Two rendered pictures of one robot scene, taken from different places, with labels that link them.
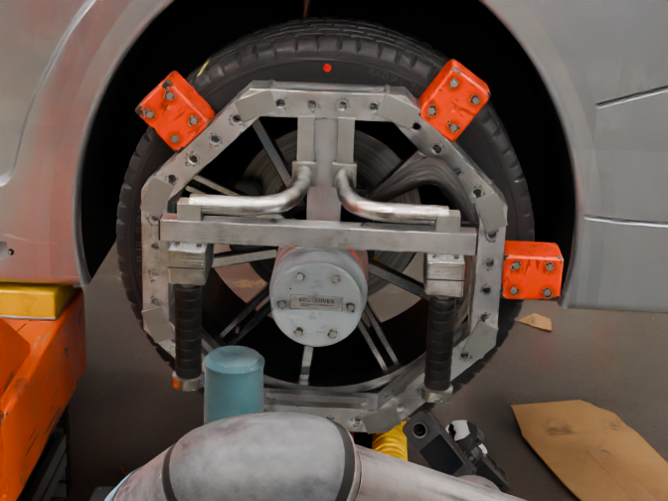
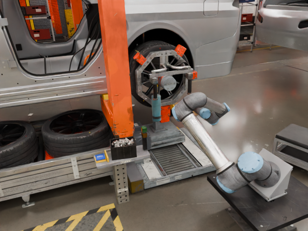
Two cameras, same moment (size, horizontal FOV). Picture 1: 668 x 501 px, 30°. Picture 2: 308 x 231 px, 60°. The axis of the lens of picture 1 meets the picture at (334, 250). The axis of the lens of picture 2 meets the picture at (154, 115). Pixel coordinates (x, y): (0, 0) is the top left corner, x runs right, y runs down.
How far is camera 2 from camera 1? 114 cm
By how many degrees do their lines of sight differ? 20
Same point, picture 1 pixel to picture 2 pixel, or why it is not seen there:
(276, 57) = (152, 47)
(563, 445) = not seen: hidden behind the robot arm
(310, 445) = (202, 95)
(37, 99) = not seen: hidden behind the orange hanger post
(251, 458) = (197, 97)
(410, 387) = (177, 96)
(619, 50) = (198, 39)
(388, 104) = (172, 52)
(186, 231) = (153, 75)
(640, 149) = (201, 54)
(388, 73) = (168, 47)
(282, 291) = (165, 83)
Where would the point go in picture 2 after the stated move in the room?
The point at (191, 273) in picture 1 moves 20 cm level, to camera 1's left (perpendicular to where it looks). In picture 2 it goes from (156, 81) to (134, 85)
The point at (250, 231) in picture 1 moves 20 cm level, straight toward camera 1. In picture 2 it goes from (162, 74) to (173, 79)
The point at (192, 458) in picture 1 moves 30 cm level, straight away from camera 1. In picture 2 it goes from (189, 99) to (167, 88)
